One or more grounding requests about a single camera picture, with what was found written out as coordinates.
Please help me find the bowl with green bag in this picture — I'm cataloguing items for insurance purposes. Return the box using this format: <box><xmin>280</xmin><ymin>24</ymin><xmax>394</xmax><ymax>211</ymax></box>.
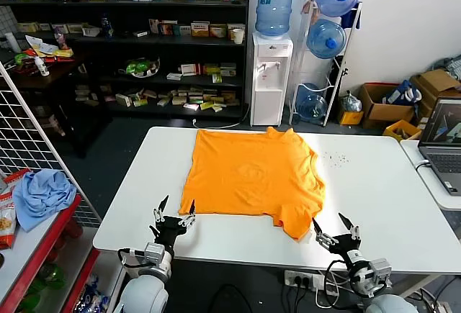
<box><xmin>118</xmin><ymin>56</ymin><xmax>161</xmax><ymax>78</ymax></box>

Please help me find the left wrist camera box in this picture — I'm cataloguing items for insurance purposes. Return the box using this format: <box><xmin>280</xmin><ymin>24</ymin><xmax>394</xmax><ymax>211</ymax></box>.
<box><xmin>143</xmin><ymin>242</ymin><xmax>167</xmax><ymax>263</ymax></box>

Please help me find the pink drink bottle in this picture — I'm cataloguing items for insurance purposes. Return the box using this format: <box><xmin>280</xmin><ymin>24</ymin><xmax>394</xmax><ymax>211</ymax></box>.
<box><xmin>53</xmin><ymin>27</ymin><xmax>70</xmax><ymax>50</ymax></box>

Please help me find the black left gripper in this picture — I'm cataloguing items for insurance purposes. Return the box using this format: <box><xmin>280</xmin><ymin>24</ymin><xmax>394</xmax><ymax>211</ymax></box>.
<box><xmin>149</xmin><ymin>194</ymin><xmax>197</xmax><ymax>253</ymax></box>

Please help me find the white wire grid panel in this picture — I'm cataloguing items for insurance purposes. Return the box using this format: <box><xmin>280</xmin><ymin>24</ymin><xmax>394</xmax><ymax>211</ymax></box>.
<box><xmin>0</xmin><ymin>61</ymin><xmax>102</xmax><ymax>226</ymax></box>

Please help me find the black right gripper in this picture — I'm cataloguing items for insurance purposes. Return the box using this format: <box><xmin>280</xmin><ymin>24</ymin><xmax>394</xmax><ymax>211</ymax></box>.
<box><xmin>311</xmin><ymin>212</ymin><xmax>367</xmax><ymax>270</ymax></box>

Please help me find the grey open laptop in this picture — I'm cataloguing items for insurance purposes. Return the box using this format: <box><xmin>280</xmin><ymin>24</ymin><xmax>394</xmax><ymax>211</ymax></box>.
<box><xmin>418</xmin><ymin>97</ymin><xmax>461</xmax><ymax>196</ymax></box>

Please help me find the orange snack bag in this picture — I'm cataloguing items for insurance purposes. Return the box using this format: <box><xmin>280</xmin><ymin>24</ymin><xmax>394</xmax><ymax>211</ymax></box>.
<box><xmin>0</xmin><ymin>191</ymin><xmax>18</xmax><ymax>250</ymax></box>

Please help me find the open brown cardboard box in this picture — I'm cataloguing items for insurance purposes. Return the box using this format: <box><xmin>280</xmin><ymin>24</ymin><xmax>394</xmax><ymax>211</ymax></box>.
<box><xmin>358</xmin><ymin>82</ymin><xmax>416</xmax><ymax>130</ymax></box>

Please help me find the small white bottle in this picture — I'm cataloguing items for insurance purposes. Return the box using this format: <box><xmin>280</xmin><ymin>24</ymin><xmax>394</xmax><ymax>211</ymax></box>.
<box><xmin>34</xmin><ymin>56</ymin><xmax>50</xmax><ymax>77</ymax></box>

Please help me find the red white snack packet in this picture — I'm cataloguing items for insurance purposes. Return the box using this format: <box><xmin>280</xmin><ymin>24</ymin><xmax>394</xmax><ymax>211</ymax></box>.
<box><xmin>1</xmin><ymin>168</ymin><xmax>32</xmax><ymax>186</ymax></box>

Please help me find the blue white packet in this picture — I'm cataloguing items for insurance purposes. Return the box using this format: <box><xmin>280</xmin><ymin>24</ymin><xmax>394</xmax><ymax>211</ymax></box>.
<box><xmin>73</xmin><ymin>273</ymin><xmax>111</xmax><ymax>313</ymax></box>

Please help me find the white power strip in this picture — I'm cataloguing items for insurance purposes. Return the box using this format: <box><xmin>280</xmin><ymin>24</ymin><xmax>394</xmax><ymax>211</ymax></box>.
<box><xmin>284</xmin><ymin>269</ymin><xmax>327</xmax><ymax>291</ymax></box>

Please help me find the orange medicine box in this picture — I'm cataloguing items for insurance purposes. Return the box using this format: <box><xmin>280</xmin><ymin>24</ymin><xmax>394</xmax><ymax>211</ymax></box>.
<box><xmin>190</xmin><ymin>21</ymin><xmax>210</xmax><ymax>37</ymax></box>

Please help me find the small white side table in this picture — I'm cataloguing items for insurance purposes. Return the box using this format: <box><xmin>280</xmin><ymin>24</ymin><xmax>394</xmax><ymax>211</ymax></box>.
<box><xmin>400</xmin><ymin>139</ymin><xmax>461</xmax><ymax>212</ymax></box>

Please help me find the white water dispenser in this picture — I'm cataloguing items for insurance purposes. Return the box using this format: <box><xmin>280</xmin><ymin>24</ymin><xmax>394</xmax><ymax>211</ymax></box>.
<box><xmin>251</xmin><ymin>31</ymin><xmax>293</xmax><ymax>127</ymax></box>

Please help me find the green plastic bottle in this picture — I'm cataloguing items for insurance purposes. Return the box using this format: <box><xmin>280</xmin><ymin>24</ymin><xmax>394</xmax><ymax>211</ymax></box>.
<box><xmin>35</xmin><ymin>262</ymin><xmax>68</xmax><ymax>291</ymax></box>

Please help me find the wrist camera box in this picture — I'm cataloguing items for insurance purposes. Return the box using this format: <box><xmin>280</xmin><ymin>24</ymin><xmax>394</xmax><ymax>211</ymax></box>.
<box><xmin>367</xmin><ymin>258</ymin><xmax>393</xmax><ymax>286</ymax></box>
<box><xmin>143</xmin><ymin>242</ymin><xmax>167</xmax><ymax>263</ymax></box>

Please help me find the large white table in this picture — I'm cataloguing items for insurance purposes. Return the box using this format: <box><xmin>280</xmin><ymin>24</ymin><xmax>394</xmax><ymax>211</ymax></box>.
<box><xmin>92</xmin><ymin>125</ymin><xmax>461</xmax><ymax>299</ymax></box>

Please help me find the white floor cable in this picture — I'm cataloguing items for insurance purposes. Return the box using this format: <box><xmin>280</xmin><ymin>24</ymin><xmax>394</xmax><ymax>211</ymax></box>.
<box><xmin>192</xmin><ymin>103</ymin><xmax>251</xmax><ymax>130</ymax></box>

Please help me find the white cylinder roll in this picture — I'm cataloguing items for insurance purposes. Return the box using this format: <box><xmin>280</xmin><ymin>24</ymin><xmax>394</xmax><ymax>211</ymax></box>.
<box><xmin>4</xmin><ymin>32</ymin><xmax>22</xmax><ymax>54</ymax></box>

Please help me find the white metal jug rack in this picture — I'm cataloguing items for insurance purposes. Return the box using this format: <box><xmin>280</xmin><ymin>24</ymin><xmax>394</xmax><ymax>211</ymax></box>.
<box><xmin>287</xmin><ymin>0</ymin><xmax>364</xmax><ymax>127</ymax></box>

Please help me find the blue white bag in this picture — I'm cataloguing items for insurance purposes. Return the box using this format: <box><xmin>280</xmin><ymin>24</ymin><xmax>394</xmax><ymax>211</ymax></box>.
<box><xmin>383</xmin><ymin>79</ymin><xmax>422</xmax><ymax>105</ymax></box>

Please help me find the green snack bag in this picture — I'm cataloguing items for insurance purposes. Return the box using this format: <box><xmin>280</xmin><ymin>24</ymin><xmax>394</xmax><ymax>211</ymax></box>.
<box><xmin>13</xmin><ymin>49</ymin><xmax>37</xmax><ymax>68</ymax></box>

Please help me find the dark wooden table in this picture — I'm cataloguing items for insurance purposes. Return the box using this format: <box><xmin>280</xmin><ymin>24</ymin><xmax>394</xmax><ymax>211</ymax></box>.
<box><xmin>0</xmin><ymin>48</ymin><xmax>112</xmax><ymax>159</ymax></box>

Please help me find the black shelf unit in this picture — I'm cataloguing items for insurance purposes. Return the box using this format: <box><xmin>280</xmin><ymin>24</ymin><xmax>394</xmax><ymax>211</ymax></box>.
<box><xmin>0</xmin><ymin>0</ymin><xmax>251</xmax><ymax>119</ymax></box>

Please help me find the blue plaid clothes pile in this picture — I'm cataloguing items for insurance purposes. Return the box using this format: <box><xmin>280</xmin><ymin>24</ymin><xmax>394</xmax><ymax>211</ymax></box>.
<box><xmin>430</xmin><ymin>53</ymin><xmax>461</xmax><ymax>80</ymax></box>

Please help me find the upright blue water jug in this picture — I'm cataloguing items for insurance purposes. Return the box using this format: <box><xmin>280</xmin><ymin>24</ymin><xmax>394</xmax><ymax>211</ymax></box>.
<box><xmin>255</xmin><ymin>0</ymin><xmax>296</xmax><ymax>38</ymax></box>

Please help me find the pile of yellow papers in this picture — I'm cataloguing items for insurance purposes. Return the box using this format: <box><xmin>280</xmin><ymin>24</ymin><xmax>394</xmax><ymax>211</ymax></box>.
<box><xmin>24</xmin><ymin>35</ymin><xmax>75</xmax><ymax>58</ymax></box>

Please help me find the light blue crumpled garment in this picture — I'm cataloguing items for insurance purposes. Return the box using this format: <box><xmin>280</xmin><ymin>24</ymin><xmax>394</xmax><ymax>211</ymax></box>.
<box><xmin>12</xmin><ymin>168</ymin><xmax>77</xmax><ymax>233</ymax></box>

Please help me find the closed brown cardboard box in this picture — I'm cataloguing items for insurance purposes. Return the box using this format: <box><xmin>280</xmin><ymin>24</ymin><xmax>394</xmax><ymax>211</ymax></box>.
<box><xmin>410</xmin><ymin>68</ymin><xmax>461</xmax><ymax>119</ymax></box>

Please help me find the yellow plastic bin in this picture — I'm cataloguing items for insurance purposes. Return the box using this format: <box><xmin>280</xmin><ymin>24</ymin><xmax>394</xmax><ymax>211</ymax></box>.
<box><xmin>382</xmin><ymin>119</ymin><xmax>422</xmax><ymax>141</ymax></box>

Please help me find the clear plastic bag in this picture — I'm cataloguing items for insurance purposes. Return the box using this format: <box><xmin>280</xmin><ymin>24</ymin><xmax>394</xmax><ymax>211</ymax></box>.
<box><xmin>340</xmin><ymin>90</ymin><xmax>363</xmax><ymax>112</ymax></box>

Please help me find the dark blue bottle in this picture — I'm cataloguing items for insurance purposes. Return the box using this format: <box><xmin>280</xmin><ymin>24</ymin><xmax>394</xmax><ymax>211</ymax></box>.
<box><xmin>99</xmin><ymin>12</ymin><xmax>115</xmax><ymax>39</ymax></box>

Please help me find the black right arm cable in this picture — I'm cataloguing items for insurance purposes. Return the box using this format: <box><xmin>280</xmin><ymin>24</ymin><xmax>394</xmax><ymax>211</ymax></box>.
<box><xmin>323</xmin><ymin>258</ymin><xmax>357</xmax><ymax>309</ymax></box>

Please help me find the orange t-shirt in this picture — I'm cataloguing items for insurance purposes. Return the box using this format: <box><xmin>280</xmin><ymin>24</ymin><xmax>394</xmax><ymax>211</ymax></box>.
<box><xmin>179</xmin><ymin>127</ymin><xmax>327</xmax><ymax>245</ymax></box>

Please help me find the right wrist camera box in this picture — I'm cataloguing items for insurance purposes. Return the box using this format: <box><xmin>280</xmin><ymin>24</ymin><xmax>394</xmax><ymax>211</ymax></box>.
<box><xmin>367</xmin><ymin>258</ymin><xmax>393</xmax><ymax>286</ymax></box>

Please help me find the red-edged shelf cart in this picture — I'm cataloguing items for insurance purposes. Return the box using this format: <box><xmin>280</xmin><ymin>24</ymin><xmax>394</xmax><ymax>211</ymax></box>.
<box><xmin>0</xmin><ymin>168</ymin><xmax>127</xmax><ymax>313</ymax></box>

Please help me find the white cable under table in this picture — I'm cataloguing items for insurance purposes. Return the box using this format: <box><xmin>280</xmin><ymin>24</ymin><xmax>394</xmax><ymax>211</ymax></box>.
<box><xmin>315</xmin><ymin>271</ymin><xmax>361</xmax><ymax>309</ymax></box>

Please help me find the small yellow box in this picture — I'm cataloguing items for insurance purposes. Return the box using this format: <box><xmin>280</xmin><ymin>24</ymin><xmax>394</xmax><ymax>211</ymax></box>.
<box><xmin>338</xmin><ymin>109</ymin><xmax>364</xmax><ymax>126</ymax></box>

